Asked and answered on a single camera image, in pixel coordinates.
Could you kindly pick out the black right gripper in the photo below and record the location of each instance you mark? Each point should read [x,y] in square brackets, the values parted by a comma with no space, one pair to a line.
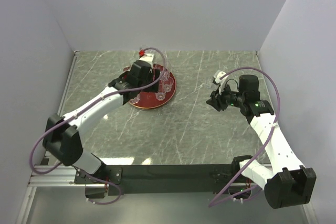
[217,101]

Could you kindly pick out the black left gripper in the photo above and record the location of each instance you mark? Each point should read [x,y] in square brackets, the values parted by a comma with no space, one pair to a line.
[157,72]

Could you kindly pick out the clear faceted tumbler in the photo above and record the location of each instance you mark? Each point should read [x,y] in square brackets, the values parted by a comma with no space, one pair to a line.
[134,100]
[165,70]

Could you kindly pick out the clear stemmed wine glass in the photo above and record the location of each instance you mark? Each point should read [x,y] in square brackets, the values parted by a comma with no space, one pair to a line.
[127,68]

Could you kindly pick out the tall clear champagne flute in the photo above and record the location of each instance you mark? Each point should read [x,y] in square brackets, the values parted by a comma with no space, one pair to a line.
[143,48]

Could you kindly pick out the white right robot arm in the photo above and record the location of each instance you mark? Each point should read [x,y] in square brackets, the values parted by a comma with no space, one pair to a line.
[288,182]

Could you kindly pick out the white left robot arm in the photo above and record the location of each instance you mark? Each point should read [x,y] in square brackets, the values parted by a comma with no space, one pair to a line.
[63,133]

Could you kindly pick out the red round lacquer tray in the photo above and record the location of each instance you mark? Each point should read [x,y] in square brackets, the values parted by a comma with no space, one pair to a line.
[148,99]

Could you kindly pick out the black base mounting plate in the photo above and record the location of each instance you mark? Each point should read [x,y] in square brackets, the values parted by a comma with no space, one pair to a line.
[146,179]

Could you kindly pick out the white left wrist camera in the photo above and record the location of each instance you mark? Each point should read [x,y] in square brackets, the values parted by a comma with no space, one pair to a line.
[147,56]

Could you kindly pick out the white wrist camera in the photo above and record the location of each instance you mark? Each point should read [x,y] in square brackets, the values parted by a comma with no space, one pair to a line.
[147,56]
[219,78]

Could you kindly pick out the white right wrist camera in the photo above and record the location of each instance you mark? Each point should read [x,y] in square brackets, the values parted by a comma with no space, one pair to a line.
[219,78]

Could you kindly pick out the aluminium extrusion rail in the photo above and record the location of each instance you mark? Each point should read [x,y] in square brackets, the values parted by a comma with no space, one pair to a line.
[62,176]

